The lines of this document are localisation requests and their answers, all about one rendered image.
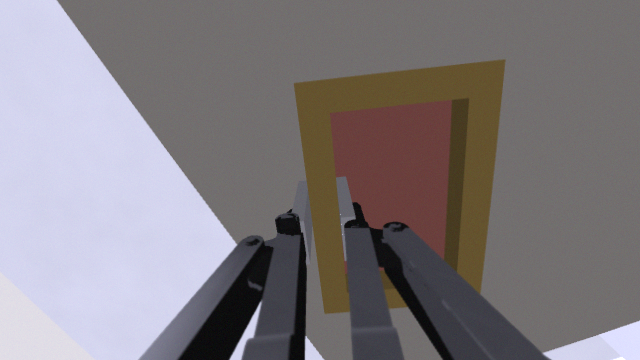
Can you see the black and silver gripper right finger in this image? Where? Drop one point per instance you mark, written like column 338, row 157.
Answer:
column 460, row 323

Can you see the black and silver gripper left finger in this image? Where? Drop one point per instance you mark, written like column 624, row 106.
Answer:
column 211, row 324

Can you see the grey flat board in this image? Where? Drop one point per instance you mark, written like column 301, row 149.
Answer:
column 214, row 81

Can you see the brown rectangular frame with red panel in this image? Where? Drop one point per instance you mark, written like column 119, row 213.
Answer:
column 411, row 153

